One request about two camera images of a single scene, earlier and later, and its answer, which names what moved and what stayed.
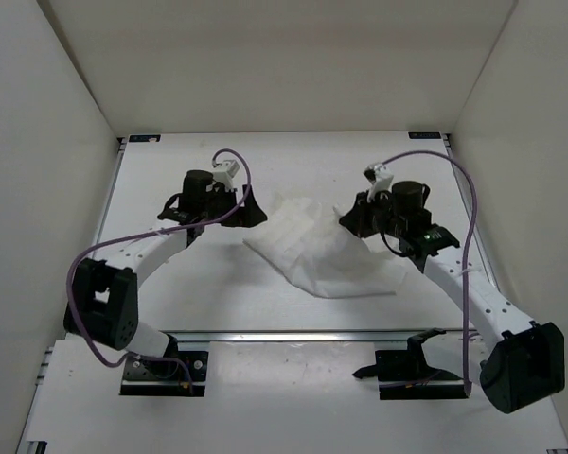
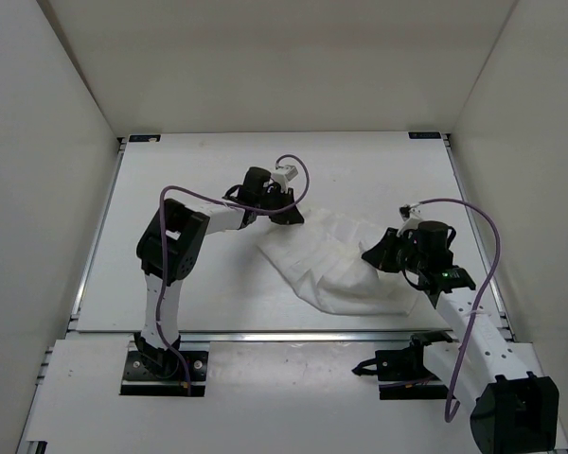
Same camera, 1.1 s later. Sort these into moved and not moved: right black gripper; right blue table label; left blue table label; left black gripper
Moved: left black gripper; right black gripper
Not moved: right blue table label; left blue table label
